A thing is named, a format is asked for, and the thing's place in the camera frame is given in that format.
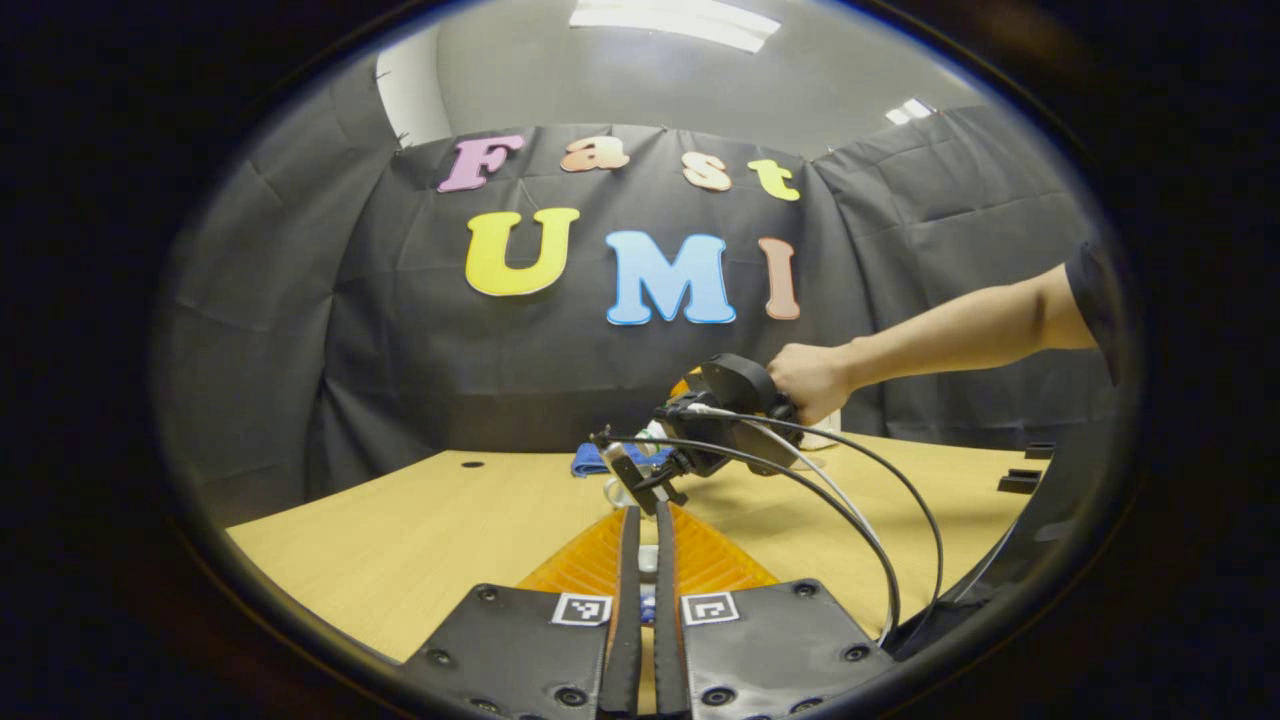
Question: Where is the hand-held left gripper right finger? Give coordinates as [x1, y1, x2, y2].
[655, 500, 897, 720]

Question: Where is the white blue-patterned teacup lid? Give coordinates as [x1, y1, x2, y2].
[637, 543, 661, 626]

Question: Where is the white cable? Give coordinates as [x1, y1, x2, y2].
[690, 403, 896, 641]

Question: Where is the blue towel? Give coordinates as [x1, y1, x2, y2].
[571, 442, 673, 478]

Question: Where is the long ceiling light panel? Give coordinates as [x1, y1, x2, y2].
[570, 0, 781, 54]

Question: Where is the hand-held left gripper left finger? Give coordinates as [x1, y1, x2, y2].
[400, 505, 642, 720]

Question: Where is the person's black shirt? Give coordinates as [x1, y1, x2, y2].
[888, 235, 1123, 661]

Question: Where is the black backdrop cloth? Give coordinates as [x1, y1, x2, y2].
[155, 50, 1119, 526]

